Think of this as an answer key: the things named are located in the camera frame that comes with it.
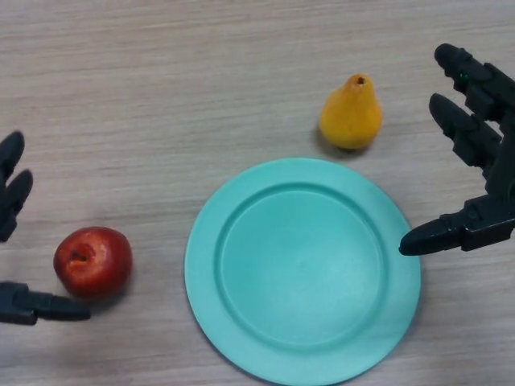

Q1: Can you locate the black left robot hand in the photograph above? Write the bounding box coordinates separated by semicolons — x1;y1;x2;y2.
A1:
0;131;92;326

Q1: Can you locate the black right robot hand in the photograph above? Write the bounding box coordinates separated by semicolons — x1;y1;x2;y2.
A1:
398;43;515;257

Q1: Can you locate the green round plate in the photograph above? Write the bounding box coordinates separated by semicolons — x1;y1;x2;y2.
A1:
183;157;422;386

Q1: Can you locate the red apple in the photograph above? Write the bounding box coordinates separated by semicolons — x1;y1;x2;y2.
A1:
53;226;134;301

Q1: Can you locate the yellow pear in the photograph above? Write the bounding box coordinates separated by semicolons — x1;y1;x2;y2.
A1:
319;73;383;150

